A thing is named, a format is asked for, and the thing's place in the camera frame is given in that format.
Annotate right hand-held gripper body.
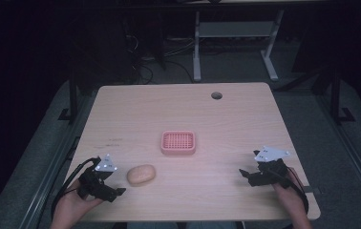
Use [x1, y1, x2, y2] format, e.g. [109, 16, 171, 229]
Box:
[250, 145, 293, 189]

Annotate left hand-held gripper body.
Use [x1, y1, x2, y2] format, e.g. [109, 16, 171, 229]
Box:
[77, 154, 118, 201]

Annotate pink soap dish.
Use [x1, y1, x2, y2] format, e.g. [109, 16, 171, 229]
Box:
[159, 130, 198, 156]

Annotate person's left hand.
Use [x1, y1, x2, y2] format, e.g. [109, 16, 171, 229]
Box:
[53, 187, 104, 225]

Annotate person's right hand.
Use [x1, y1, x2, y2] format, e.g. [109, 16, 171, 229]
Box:
[271, 167, 308, 220]

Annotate black metal stand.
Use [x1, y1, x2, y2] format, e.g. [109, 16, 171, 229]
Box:
[57, 62, 81, 126]
[328, 60, 357, 126]

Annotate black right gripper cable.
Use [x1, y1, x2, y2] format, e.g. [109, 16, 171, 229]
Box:
[273, 166, 310, 215]

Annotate aluminium floor rail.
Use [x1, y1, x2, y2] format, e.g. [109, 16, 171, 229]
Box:
[16, 92, 97, 229]
[315, 94, 361, 212]

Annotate black floor cables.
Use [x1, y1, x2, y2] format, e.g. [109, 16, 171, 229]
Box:
[124, 32, 196, 85]

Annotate white metal desk frame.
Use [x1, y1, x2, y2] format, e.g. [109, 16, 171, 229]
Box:
[192, 9, 286, 83]

